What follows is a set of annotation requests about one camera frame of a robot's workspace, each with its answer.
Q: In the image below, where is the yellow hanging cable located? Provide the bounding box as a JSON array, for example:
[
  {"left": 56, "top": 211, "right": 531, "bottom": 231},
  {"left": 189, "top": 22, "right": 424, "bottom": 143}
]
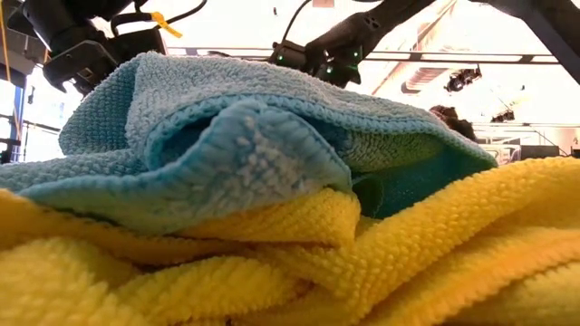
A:
[{"left": 0, "top": 0, "right": 11, "bottom": 85}]

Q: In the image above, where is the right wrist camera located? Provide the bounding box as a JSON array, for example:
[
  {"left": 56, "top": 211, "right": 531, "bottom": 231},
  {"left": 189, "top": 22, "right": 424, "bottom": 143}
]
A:
[{"left": 270, "top": 40, "right": 310, "bottom": 70}]

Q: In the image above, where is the black monitor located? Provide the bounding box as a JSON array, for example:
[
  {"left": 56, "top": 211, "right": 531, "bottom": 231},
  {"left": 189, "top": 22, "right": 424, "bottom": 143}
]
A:
[{"left": 520, "top": 144, "right": 561, "bottom": 160}]

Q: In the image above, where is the light blue microfiber towel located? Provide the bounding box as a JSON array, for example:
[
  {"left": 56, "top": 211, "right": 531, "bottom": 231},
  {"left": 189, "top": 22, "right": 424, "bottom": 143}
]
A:
[{"left": 0, "top": 50, "right": 499, "bottom": 236}]

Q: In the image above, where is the yellow microfiber towel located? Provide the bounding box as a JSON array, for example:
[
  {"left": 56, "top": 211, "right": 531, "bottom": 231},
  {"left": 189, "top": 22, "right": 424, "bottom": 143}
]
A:
[{"left": 0, "top": 156, "right": 580, "bottom": 326}]

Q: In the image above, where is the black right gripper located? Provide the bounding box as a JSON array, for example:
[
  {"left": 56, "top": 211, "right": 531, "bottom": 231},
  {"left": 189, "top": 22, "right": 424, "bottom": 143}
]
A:
[{"left": 310, "top": 43, "right": 363, "bottom": 90}]

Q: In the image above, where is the black cable with yellow tag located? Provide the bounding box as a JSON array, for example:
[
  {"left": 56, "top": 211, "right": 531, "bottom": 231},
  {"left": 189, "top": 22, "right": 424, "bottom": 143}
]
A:
[{"left": 110, "top": 0, "right": 209, "bottom": 40}]

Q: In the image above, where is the blue metal post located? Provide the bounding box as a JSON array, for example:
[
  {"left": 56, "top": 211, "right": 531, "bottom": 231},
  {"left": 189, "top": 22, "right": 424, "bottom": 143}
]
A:
[{"left": 12, "top": 85, "right": 26, "bottom": 162}]

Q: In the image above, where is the person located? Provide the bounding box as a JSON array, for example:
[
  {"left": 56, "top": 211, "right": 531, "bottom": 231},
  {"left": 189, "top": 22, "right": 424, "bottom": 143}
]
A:
[{"left": 429, "top": 104, "right": 478, "bottom": 142}]

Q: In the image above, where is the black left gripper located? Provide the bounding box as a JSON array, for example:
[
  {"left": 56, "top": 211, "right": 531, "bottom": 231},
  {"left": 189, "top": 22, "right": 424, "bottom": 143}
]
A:
[{"left": 43, "top": 27, "right": 169, "bottom": 97}]

